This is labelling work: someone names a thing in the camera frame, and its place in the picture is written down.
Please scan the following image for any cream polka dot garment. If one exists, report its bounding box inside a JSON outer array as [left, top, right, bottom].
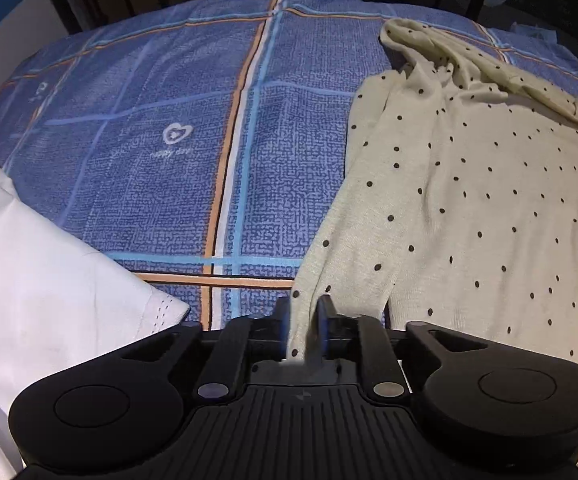
[[289, 20, 578, 363]]

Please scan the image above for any blue plaid bed sheet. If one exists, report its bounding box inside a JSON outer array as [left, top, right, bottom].
[[0, 0, 578, 328]]

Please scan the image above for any white cloth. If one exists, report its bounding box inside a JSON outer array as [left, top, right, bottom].
[[0, 168, 189, 479]]

